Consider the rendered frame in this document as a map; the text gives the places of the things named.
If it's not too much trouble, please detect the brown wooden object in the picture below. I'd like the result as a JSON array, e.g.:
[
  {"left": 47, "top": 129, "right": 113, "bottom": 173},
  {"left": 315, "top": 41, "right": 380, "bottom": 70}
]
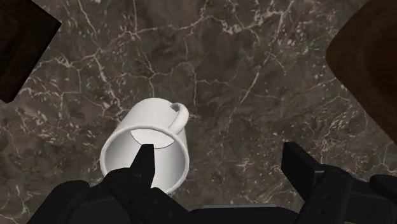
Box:
[{"left": 325, "top": 0, "right": 397, "bottom": 146}]

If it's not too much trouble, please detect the dark wooden block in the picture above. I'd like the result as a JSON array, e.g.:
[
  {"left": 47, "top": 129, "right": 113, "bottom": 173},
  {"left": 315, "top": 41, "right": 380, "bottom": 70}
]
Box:
[{"left": 0, "top": 0, "right": 62, "bottom": 104}]

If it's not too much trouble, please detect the white mug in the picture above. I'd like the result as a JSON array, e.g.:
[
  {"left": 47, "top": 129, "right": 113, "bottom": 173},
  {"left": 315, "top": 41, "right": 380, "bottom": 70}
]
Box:
[{"left": 99, "top": 97, "right": 190, "bottom": 195}]

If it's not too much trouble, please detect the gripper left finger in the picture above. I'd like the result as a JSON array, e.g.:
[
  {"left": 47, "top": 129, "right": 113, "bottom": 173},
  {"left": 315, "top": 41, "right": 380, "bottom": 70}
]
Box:
[{"left": 27, "top": 143, "right": 199, "bottom": 224}]

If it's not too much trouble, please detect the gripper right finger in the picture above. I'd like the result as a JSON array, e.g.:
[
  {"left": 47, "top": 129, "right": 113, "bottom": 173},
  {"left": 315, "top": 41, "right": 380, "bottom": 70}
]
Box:
[{"left": 281, "top": 141, "right": 397, "bottom": 224}]

